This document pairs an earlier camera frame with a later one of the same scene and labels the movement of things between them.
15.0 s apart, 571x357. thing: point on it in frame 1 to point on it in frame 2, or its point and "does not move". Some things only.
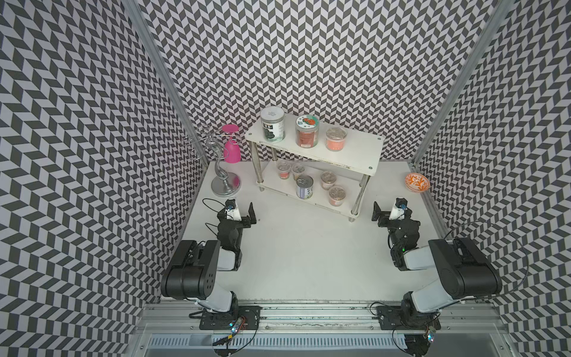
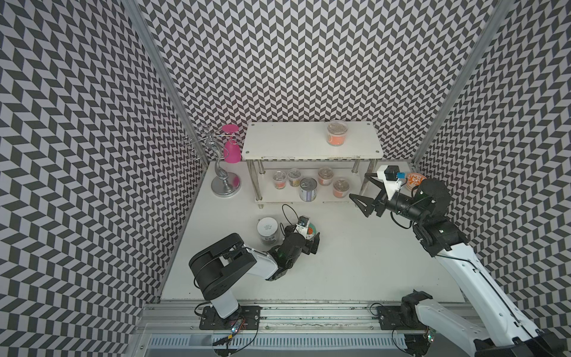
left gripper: x=244 y=219 to x=309 y=248
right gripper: x=384 y=216 to x=369 y=202
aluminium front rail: x=320 y=317 does not move
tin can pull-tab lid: x=304 y=187 does not move
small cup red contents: x=284 y=169 to x=279 y=178
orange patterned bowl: x=416 y=182 does not move
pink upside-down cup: x=232 y=149 does not move
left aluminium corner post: x=137 y=15 does not move
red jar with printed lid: x=307 y=131 to x=311 y=231
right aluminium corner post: x=494 y=20 does not move
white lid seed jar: x=273 y=122 to x=267 y=228
